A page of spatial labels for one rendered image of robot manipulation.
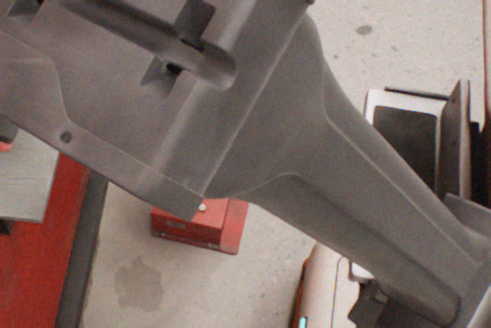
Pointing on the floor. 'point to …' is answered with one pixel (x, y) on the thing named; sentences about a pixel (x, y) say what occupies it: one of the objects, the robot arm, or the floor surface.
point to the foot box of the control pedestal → (205, 225)
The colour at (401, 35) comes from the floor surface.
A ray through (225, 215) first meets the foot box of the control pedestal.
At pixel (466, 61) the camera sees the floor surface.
